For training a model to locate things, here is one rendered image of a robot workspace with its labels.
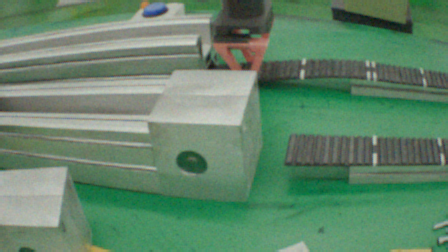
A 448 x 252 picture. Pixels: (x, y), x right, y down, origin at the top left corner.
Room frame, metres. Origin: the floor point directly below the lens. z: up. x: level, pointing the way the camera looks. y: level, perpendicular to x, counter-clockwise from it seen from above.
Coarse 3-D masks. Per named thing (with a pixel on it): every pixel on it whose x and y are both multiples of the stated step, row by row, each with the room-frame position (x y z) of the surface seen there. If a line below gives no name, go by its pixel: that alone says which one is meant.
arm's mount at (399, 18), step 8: (344, 0) 0.93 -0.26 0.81; (352, 0) 0.93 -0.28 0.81; (360, 0) 0.92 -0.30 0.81; (368, 0) 0.91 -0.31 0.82; (376, 0) 0.90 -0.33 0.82; (384, 0) 0.89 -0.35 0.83; (392, 0) 0.88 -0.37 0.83; (400, 0) 0.88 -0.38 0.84; (352, 8) 0.93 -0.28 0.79; (360, 8) 0.92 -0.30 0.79; (368, 8) 0.91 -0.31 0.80; (376, 8) 0.90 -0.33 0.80; (384, 8) 0.89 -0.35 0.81; (392, 8) 0.88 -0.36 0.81; (400, 8) 0.88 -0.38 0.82; (376, 16) 0.90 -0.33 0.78; (384, 16) 0.89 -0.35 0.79; (392, 16) 0.89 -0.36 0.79; (400, 16) 0.88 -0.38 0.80
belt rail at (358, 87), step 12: (360, 84) 0.62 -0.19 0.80; (372, 84) 0.61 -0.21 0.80; (384, 84) 0.60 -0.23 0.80; (396, 84) 0.60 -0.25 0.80; (384, 96) 0.60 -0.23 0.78; (396, 96) 0.60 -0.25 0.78; (408, 96) 0.59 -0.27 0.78; (420, 96) 0.59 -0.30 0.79; (432, 96) 0.58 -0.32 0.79; (444, 96) 0.57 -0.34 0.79
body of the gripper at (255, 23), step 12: (228, 0) 0.65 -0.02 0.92; (240, 0) 0.65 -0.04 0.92; (252, 0) 0.65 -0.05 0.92; (264, 0) 0.72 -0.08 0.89; (228, 12) 0.66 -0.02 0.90; (240, 12) 0.65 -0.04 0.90; (252, 12) 0.65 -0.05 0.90; (264, 12) 0.66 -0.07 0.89; (216, 24) 0.64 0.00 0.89; (228, 24) 0.63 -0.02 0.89; (240, 24) 0.63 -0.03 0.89; (252, 24) 0.63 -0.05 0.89; (264, 24) 0.63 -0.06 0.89
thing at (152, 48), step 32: (64, 32) 0.79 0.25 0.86; (96, 32) 0.76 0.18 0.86; (128, 32) 0.74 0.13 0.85; (160, 32) 0.73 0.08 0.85; (192, 32) 0.72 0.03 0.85; (0, 64) 0.74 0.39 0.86; (32, 64) 0.72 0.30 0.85; (64, 64) 0.71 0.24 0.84; (96, 64) 0.68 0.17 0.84; (128, 64) 0.67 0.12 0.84; (160, 64) 0.65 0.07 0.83; (192, 64) 0.64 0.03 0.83
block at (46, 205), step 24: (48, 168) 0.39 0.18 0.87; (0, 192) 0.36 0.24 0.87; (24, 192) 0.36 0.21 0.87; (48, 192) 0.36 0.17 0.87; (72, 192) 0.38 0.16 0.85; (0, 216) 0.32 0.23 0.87; (24, 216) 0.32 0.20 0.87; (48, 216) 0.32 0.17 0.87; (72, 216) 0.36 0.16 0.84; (0, 240) 0.31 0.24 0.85; (24, 240) 0.31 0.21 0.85; (48, 240) 0.31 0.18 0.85; (72, 240) 0.33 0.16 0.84
